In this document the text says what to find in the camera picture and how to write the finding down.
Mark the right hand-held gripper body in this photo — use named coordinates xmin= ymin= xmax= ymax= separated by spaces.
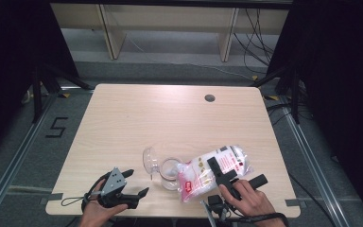
xmin=201 ymin=174 xmax=269 ymax=227

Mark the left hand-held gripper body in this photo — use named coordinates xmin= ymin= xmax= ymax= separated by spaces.
xmin=96 ymin=166 xmax=140 ymax=210

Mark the red and white sugar pouch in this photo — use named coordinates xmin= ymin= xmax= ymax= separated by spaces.
xmin=176 ymin=144 xmax=255 ymax=204

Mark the clear glass jar with lid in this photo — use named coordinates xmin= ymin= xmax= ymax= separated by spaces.
xmin=142 ymin=145 xmax=185 ymax=192

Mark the person's right hand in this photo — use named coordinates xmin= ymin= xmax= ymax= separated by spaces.
xmin=217 ymin=179 xmax=278 ymax=221

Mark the person's left hand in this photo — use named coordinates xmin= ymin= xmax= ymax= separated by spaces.
xmin=78 ymin=181 xmax=129 ymax=227

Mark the grey tape strip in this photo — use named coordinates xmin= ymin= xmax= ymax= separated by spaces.
xmin=39 ymin=192 xmax=64 ymax=206
xmin=285 ymin=198 xmax=308 ymax=209

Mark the black metal stand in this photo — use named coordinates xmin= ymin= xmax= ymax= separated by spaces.
xmin=31 ymin=62 xmax=95 ymax=125
xmin=249 ymin=65 xmax=301 ymax=125

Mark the black curtain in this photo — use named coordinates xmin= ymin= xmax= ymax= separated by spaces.
xmin=266 ymin=0 xmax=363 ymax=223
xmin=0 ymin=0 xmax=80 ymax=162

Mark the light wooden shelf unit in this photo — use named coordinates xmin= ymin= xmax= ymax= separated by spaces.
xmin=50 ymin=3 xmax=290 ymax=62

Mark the black wrist lanyard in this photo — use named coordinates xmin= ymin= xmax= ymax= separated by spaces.
xmin=60 ymin=172 xmax=112 ymax=216
xmin=231 ymin=212 xmax=290 ymax=227

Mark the aluminium floor rail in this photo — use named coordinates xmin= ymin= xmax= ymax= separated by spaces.
xmin=278 ymin=97 xmax=352 ymax=227
xmin=0 ymin=94 xmax=60 ymax=219

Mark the black floor cable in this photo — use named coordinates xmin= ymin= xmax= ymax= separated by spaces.
xmin=287 ymin=172 xmax=339 ymax=227

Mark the thin white floor cable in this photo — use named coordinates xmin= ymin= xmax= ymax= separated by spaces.
xmin=127 ymin=36 xmax=254 ymax=80

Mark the bundle of black cables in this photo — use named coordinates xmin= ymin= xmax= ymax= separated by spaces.
xmin=233 ymin=9 xmax=285 ymax=76

